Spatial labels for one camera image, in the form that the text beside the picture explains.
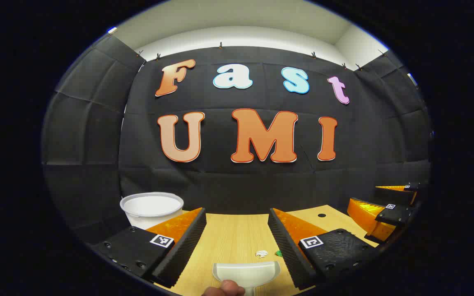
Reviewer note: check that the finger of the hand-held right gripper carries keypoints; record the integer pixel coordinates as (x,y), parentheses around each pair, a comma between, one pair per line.
(397,196)
(395,214)

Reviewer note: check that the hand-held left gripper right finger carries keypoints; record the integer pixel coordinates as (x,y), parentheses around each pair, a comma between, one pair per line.
(288,250)

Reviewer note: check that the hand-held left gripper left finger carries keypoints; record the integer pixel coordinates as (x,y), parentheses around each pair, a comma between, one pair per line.
(179,250)

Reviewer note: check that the white paper ball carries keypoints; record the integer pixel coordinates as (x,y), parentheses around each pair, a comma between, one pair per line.
(261,254)

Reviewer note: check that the grey plastic dustpan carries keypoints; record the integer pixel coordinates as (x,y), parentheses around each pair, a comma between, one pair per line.
(247,272)

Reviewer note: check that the white garbage bin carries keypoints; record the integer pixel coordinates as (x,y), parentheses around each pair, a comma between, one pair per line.
(150,207)

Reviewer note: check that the wooden desktop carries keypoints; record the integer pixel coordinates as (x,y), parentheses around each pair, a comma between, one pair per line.
(233,234)

